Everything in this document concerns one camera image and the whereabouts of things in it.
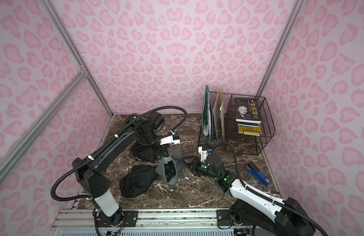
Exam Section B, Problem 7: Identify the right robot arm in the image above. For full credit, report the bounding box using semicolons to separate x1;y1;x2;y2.
183;150;327;236

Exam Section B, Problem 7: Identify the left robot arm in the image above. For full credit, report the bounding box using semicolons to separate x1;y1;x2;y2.
50;106;188;217

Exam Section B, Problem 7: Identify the beige file folder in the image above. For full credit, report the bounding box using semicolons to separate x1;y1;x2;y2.
213;87;225;141

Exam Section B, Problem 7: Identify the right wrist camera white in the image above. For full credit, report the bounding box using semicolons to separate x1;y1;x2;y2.
198;146;211;162

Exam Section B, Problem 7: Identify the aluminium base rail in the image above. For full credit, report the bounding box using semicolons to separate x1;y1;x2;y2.
49;206;306;236

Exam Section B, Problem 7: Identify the grey hair dryer pouch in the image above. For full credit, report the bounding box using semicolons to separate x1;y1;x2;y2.
155;148;185;186

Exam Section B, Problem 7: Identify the green file folder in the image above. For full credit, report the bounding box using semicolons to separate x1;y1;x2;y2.
201;85;215;140

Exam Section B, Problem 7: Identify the yellow striped book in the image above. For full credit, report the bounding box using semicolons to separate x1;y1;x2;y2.
238;124;262;136

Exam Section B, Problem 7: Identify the black portrait book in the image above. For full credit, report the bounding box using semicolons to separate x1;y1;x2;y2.
234;98;262;124

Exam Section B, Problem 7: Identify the black wire file rack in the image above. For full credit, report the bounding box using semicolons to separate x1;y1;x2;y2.
198;93;275;155

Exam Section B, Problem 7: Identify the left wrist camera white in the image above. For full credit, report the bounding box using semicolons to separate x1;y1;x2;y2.
160;131;180;145

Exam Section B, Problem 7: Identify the black pouch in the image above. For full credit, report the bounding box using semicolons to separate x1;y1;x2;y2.
130;142;168;163
120;165;157;198

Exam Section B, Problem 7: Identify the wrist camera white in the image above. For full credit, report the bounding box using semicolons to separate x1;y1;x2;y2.
198;146;211;162
160;131;180;145

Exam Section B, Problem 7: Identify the dark green hair dryer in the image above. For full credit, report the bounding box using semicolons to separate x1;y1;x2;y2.
164;161;177;184

